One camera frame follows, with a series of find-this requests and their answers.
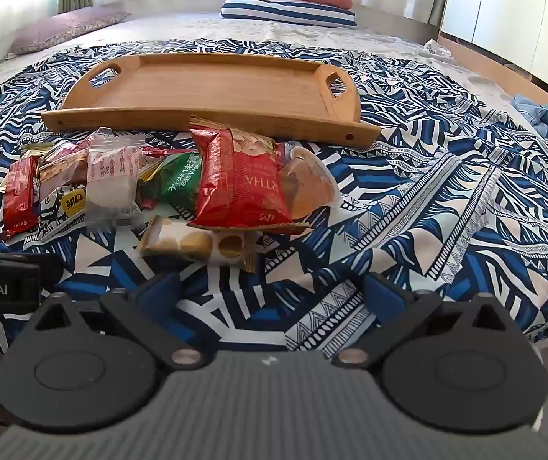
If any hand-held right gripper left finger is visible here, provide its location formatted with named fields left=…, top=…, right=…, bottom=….
left=24, top=271, right=218, bottom=371

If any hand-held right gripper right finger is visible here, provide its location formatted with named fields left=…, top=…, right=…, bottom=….
left=331, top=271, right=520, bottom=371

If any cream cookie packet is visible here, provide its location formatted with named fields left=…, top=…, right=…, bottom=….
left=136, top=215, right=259, bottom=274

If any small red snack packet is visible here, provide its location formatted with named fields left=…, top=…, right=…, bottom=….
left=2, top=154, right=42, bottom=240

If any black white yellow-label packet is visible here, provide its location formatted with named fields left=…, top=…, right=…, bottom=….
left=38, top=186, right=87, bottom=238

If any green snack packet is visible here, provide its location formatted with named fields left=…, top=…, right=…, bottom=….
left=137, top=152, right=204, bottom=214

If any clear white snack packet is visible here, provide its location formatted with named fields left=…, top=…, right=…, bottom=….
left=85, top=127, right=146, bottom=230

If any clear jelly cup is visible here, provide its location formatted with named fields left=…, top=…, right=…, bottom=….
left=281, top=146, right=341, bottom=216

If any brown clear snack packet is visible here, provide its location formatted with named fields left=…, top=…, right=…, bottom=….
left=38, top=144, right=90, bottom=190

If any gold snack packet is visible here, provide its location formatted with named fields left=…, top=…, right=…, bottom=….
left=19, top=141, right=57, bottom=158

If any large red nut packet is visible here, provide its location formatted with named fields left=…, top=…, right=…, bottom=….
left=188, top=115, right=310, bottom=235

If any wooden tray with handles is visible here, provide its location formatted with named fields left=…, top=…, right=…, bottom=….
left=40, top=53, right=382, bottom=148

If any blue patterned blanket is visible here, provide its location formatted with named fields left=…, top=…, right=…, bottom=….
left=0, top=38, right=548, bottom=360

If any crumpled white plastic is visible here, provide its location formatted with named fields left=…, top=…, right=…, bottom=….
left=422, top=38, right=457, bottom=58

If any purple floral pillow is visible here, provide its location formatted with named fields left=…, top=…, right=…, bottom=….
left=6, top=7, right=131, bottom=58

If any white bed sheet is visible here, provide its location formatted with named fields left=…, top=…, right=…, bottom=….
left=0, top=7, right=543, bottom=120

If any blue white striped pillow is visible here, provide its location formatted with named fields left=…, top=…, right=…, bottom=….
left=220, top=0, right=357, bottom=27

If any white wardrobe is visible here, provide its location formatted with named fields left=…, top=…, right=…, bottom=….
left=439, top=0, right=548, bottom=106

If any wooden bed frame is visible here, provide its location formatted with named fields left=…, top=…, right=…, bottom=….
left=438, top=33, right=548, bottom=107

